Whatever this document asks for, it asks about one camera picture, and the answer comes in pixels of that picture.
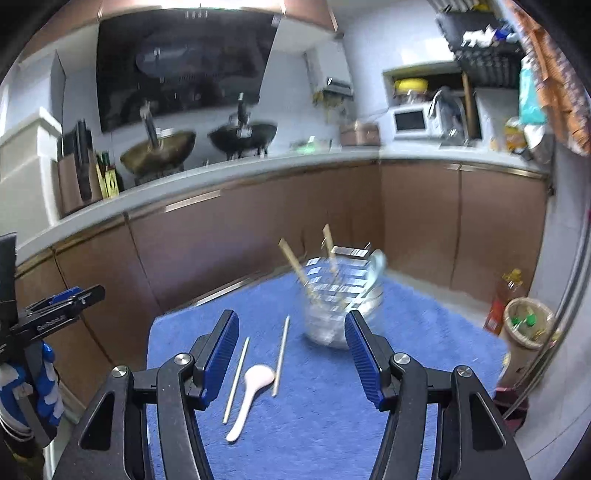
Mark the yellow green packet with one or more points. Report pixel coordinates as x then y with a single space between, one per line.
110 180

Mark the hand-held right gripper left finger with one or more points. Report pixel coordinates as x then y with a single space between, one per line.
221 355

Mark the person's left hand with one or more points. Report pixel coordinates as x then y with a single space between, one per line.
50 397

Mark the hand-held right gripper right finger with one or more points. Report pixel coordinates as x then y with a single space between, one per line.
362 360

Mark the white microwave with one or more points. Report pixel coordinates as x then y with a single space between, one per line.
415 121

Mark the metal faucet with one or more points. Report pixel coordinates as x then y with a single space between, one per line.
445 110

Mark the teal hanging bag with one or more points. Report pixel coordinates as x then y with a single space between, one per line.
532 97

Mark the brown electric kettle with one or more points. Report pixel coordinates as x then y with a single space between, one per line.
81 175

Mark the black range hood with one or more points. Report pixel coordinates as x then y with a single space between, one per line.
184 69

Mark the brown lower cabinets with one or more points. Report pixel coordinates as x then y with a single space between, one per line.
231 230

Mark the black wall rack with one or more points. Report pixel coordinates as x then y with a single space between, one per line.
489 64

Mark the round waste bin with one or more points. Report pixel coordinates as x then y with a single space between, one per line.
526 332

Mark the white cloth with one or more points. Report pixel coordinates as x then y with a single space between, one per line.
475 38

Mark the clear utensil holder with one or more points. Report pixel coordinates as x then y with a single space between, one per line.
332 323

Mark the white water heater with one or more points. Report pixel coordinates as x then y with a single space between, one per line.
330 69

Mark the brass wok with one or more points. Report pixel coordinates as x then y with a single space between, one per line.
159 150

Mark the wooden chopstick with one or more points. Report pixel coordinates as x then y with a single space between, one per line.
280 357
236 381
291 258
328 240

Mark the black wok with lid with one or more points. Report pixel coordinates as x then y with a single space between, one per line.
242 136

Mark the white ceramic spoon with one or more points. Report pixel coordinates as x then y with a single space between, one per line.
377 270
258 376

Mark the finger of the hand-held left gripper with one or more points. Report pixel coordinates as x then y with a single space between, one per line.
60 308

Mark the cooking oil bottle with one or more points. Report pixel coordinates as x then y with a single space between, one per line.
503 304

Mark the yellow pot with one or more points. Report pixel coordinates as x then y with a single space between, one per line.
410 85

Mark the blue towel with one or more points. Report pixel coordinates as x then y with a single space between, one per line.
314 406

